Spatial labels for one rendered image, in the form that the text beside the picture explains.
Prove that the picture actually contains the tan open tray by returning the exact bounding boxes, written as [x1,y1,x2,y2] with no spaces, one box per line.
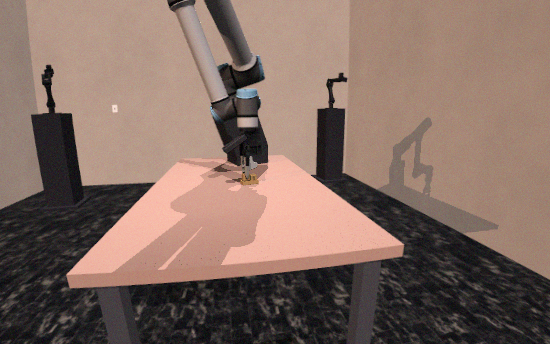
[240,179,259,185]

